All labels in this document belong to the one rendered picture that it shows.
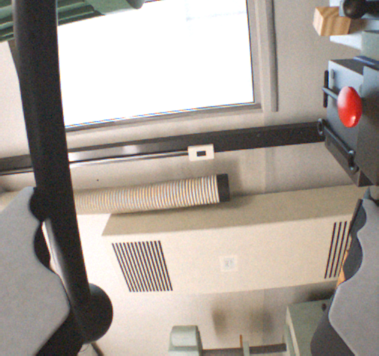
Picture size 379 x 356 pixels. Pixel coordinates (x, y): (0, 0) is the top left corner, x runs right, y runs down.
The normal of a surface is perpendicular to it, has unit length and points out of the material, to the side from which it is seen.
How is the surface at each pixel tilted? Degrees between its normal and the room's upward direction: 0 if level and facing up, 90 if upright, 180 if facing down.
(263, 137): 90
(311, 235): 90
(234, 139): 90
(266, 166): 90
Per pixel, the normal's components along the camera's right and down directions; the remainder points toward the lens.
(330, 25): 0.03, 0.84
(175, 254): -0.05, 0.47
